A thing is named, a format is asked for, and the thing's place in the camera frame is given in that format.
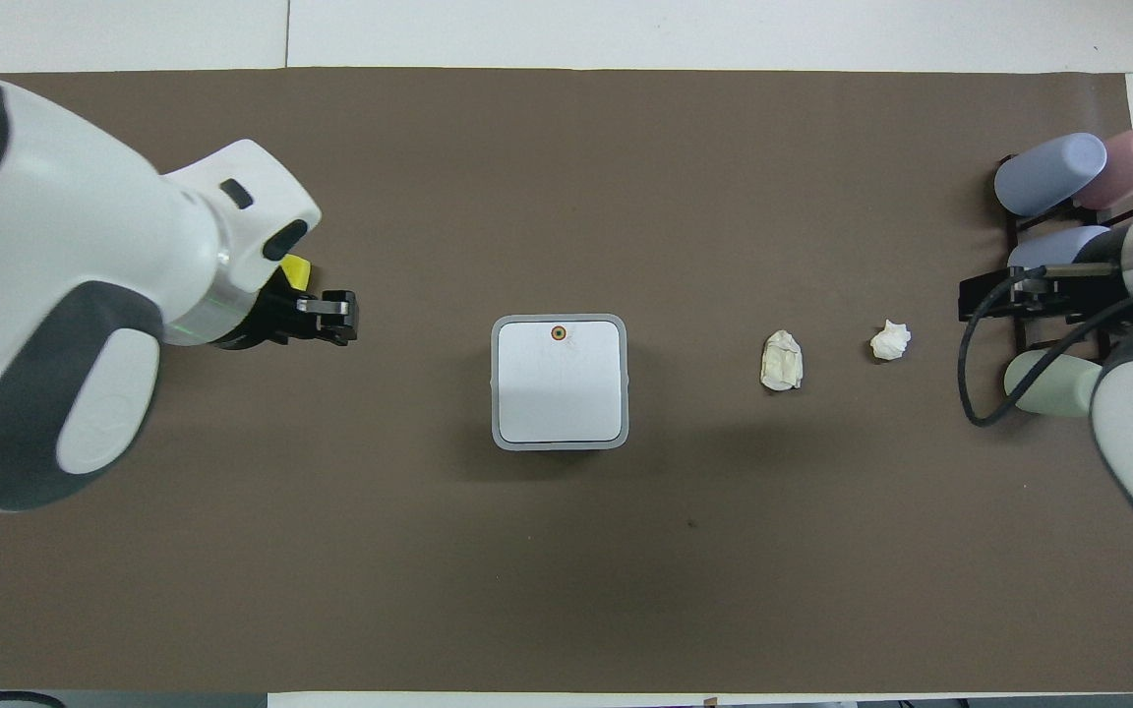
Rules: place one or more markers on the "black cup rack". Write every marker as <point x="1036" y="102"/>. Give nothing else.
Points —
<point x="1019" y="228"/>

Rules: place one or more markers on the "yellow tag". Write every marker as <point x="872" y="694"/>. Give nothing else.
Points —
<point x="297" y="271"/>

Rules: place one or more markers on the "crumpled cream paper ball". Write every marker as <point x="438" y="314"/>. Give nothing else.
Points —
<point x="782" y="360"/>

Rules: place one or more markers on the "small crumpled white paper ball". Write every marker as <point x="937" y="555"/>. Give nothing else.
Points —
<point x="890" y="340"/>

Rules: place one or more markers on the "pink cup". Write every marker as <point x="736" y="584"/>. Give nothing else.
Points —
<point x="1127" y="165"/>

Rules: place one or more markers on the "white bin with grey rim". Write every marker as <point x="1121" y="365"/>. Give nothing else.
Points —
<point x="559" y="383"/>

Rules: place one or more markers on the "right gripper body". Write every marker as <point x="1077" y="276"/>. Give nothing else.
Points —
<point x="1098" y="254"/>

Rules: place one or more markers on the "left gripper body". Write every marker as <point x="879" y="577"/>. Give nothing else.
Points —
<point x="257" y="313"/>

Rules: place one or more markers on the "pale green cup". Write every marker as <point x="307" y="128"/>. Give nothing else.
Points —
<point x="1048" y="383"/>

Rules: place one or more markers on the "lavender blue cup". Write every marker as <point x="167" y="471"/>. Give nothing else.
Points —
<point x="1053" y="246"/>
<point x="1050" y="173"/>

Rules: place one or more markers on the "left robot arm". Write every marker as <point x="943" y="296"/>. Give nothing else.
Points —
<point x="55" y="256"/>

